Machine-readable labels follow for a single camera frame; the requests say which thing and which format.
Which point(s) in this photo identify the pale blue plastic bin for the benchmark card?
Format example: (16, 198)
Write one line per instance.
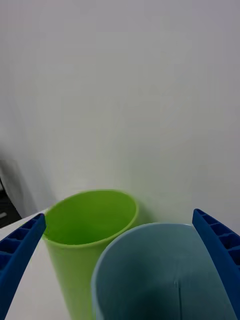
(155, 275)

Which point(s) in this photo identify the green plastic bin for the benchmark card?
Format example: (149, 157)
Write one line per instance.
(75, 262)

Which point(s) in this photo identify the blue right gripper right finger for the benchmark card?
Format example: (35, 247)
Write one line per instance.
(225, 250)

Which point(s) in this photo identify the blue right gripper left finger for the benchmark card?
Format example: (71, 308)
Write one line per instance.
(15, 255)

